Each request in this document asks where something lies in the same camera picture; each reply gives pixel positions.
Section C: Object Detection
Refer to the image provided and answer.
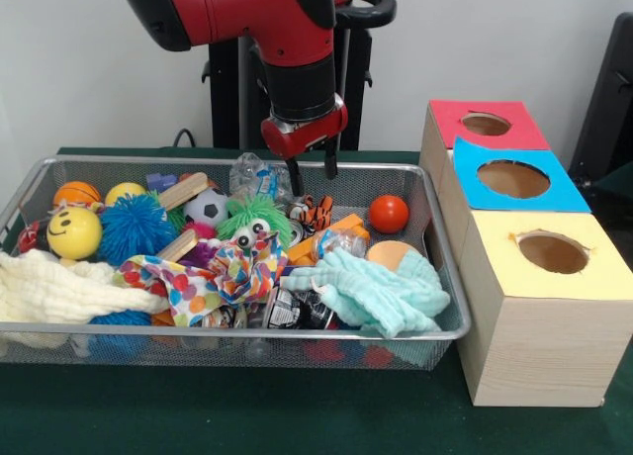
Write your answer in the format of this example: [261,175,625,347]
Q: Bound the colourful polka dot cloth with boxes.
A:
[117,232,288,327]

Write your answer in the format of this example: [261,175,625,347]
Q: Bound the shallow clear mesh bin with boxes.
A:
[0,154,471,372]

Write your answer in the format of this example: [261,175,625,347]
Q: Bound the wooden box with three holes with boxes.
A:
[419,100,633,409]

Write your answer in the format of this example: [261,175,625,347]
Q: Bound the mint green cloth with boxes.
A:
[282,247,452,339]

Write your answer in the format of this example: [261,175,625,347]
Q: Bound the crushed clear plastic bottle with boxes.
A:
[229,151,298,211]

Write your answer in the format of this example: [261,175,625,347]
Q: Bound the green furry monster toy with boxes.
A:
[216,198,296,254]

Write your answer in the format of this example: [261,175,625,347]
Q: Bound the orange flat plastic toy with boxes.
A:
[287,214,370,266]

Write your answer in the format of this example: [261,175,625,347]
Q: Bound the orange toy basketball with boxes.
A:
[54,181,103,209]

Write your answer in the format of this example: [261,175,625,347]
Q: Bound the blue spiky ball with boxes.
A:
[89,310,152,327]
[97,192,179,268]

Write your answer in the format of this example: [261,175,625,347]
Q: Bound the toy hamburger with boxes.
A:
[366,239,421,273]

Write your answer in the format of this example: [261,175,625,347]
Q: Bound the large yellow ball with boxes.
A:
[46,206,103,261]

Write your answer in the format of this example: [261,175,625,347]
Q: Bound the cream yellow cloth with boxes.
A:
[0,249,169,324]

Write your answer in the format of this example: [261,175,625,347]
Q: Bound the black stand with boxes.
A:
[574,13,633,194]

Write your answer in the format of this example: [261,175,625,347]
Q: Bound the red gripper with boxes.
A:
[260,105,350,198]

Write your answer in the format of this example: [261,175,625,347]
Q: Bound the orange striped tiger plush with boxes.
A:
[290,195,335,235]

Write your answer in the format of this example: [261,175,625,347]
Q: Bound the red ball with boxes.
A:
[370,195,409,235]

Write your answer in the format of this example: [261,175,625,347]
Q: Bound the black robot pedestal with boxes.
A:
[203,0,398,151]

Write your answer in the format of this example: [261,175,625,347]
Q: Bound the dark green table cloth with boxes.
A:
[0,146,633,455]

